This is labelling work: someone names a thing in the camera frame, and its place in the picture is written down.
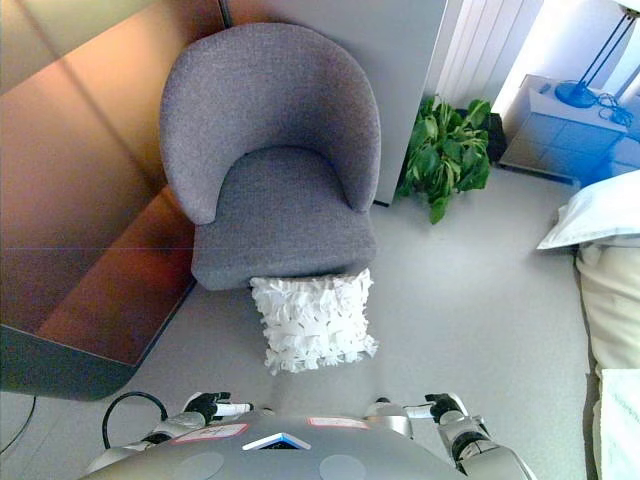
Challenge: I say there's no blue table lamp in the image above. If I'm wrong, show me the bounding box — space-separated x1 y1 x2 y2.
553 0 640 109

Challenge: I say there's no grey fabric tub armchair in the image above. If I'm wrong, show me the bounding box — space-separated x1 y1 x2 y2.
158 22 383 293

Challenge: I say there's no white bedside cabinet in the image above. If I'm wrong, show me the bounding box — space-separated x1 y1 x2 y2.
498 73 634 184

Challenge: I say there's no green leafy potted plant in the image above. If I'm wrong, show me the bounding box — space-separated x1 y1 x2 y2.
397 95 494 225

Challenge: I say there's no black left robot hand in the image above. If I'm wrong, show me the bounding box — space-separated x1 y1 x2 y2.
182 391 254 422

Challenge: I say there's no black plant pot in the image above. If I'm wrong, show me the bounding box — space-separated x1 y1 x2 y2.
485 112 509 164

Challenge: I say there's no white fringed throw pillow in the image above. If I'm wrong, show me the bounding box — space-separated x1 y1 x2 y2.
249 268 380 377

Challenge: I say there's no white bed pillow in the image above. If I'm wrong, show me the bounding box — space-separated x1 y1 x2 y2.
536 169 640 251

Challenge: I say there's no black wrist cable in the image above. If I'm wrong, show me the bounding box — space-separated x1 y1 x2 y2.
102 391 169 451

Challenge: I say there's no grey robot torso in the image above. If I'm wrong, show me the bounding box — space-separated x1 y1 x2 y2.
82 414 471 480

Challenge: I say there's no cream bed duvet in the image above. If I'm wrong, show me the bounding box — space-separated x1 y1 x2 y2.
574 242 640 381

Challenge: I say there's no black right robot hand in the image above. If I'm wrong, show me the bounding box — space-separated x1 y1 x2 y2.
403 393 471 426

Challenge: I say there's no tangled dark lamp cable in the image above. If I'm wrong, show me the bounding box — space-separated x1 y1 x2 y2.
594 92 633 126

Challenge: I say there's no white curtain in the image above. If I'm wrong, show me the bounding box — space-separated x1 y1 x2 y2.
434 0 545 112

